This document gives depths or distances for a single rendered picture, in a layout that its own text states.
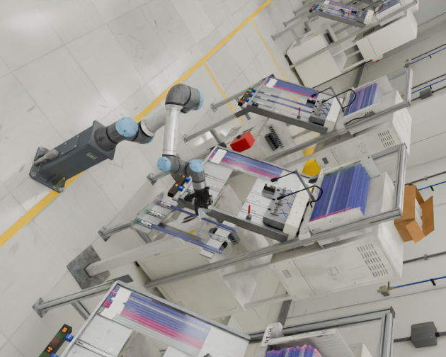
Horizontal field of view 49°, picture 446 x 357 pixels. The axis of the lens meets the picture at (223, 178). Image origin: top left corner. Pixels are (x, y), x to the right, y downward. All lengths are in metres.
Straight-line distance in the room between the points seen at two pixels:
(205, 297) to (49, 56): 2.06
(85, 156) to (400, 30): 5.13
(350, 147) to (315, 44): 3.37
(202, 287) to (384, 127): 1.90
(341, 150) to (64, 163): 2.26
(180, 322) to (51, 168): 1.37
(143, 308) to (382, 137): 2.49
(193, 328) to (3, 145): 1.67
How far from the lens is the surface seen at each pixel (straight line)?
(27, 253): 3.15
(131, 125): 2.87
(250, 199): 3.15
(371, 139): 4.15
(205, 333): 2.40
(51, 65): 3.82
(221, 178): 3.27
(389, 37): 7.23
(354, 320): 2.20
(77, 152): 3.03
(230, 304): 3.49
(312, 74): 7.51
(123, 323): 2.38
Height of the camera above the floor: 2.59
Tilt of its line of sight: 32 degrees down
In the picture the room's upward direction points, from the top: 68 degrees clockwise
